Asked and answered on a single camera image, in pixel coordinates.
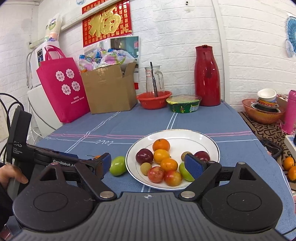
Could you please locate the red plastic basket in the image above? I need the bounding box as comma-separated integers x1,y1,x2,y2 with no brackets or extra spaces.
136,91,173,110

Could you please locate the white plate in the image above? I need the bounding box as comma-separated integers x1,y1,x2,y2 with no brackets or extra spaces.
125,129,221,191

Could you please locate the red thermos jug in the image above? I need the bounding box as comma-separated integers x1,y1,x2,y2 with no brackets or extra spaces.
194,45,221,106

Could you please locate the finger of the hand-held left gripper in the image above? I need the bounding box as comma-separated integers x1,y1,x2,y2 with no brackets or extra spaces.
80,159,104,179
54,151,79,160

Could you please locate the long stirring spoon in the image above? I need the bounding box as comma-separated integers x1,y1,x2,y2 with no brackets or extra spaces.
150,61,159,97

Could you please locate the red gold wall poster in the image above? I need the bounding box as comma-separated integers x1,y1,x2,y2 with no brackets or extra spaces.
82,0,133,48

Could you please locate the person's left hand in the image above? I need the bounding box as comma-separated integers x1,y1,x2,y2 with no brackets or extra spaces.
0,164,29,189

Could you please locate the large blue paper fan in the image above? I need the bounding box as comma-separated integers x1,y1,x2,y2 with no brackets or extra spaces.
285,16,296,45

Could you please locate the white plastic bag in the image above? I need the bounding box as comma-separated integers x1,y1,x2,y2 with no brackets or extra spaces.
45,13,63,43

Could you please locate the small orange mandarin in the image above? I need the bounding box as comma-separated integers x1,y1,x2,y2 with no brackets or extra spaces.
153,149,171,164
160,158,178,172

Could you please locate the person's left forearm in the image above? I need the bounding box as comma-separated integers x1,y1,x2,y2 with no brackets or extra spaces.
0,184,15,224

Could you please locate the cardboard box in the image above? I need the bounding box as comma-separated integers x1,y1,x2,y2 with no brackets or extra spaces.
80,62,138,114

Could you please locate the pink tote bag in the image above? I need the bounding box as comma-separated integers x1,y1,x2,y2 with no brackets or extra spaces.
36,45,90,123

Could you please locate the brown patterned cloth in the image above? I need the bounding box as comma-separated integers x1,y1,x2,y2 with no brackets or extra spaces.
238,111,296,164

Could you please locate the pink bottle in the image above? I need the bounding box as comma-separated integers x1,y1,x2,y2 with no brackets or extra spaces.
283,90,296,134

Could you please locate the white water purifier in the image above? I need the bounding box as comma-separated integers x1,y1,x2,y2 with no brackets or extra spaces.
26,41,61,89

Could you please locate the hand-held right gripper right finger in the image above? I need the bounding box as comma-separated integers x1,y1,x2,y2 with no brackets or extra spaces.
178,153,259,201

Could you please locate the small blue paper fan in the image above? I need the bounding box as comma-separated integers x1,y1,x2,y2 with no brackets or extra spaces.
285,39,295,58

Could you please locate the small red plum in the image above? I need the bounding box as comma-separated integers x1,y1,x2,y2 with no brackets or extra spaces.
147,166,165,183
164,170,183,187

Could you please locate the black cable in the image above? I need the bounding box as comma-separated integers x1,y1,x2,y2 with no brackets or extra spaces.
0,93,26,163

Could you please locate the blue striped tablecloth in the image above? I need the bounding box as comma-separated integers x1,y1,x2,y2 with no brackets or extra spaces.
35,100,296,234

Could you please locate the stack of patterned bowls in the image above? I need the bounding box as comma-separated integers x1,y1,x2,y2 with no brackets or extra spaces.
251,98,280,113

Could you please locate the large orange mandarin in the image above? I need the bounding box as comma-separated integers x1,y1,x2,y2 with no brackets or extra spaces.
152,138,171,152

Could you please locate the dark red plum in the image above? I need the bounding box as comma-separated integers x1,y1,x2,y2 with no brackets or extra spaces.
194,151,211,163

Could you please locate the white cabinet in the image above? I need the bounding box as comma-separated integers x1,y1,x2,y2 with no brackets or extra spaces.
27,85,63,138

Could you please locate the green apple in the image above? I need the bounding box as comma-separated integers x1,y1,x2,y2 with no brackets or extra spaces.
179,161,195,182
109,156,127,176

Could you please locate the floral cloth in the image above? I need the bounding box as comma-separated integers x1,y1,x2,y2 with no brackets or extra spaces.
79,48,136,73

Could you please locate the glass pitcher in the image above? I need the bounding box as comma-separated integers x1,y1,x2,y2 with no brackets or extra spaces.
144,65,165,94

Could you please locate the green instant noodle bowl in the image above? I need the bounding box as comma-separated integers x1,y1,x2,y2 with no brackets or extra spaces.
166,95,201,113

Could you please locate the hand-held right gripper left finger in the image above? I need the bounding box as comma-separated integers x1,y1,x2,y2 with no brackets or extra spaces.
38,153,117,201

